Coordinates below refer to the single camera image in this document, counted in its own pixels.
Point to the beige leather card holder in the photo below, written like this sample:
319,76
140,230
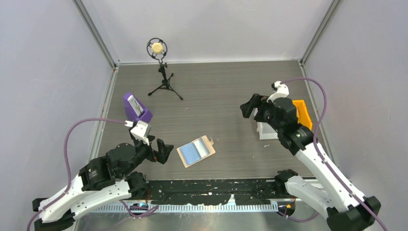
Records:
196,150

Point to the purple metronome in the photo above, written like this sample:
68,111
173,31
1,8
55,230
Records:
135,110

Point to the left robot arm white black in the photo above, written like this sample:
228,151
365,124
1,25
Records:
103,180

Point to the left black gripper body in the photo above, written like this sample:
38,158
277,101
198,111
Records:
145,151

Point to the white plastic bin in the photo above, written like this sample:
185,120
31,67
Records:
266,132

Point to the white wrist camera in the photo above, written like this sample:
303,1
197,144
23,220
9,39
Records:
281,91
139,132

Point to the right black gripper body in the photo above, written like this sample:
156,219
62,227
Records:
265,114

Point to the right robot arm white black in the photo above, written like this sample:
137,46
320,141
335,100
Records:
344,207

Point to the black microphone on tripod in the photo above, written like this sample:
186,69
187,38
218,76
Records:
157,49

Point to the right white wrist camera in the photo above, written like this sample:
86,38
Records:
281,91

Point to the orange plastic bin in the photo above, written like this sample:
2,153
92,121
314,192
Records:
302,113

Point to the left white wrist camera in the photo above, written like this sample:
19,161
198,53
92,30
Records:
139,132

